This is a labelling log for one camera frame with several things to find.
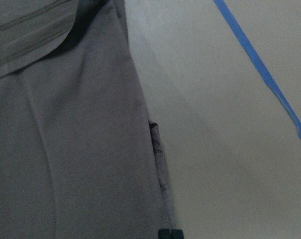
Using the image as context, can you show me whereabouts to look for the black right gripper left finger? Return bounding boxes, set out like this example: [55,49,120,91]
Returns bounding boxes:
[157,229,171,239]

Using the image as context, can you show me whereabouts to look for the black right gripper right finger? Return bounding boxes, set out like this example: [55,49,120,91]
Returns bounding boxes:
[173,229,185,239]

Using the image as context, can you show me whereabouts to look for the dark brown t-shirt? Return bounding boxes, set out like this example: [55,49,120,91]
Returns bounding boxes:
[0,0,176,239]

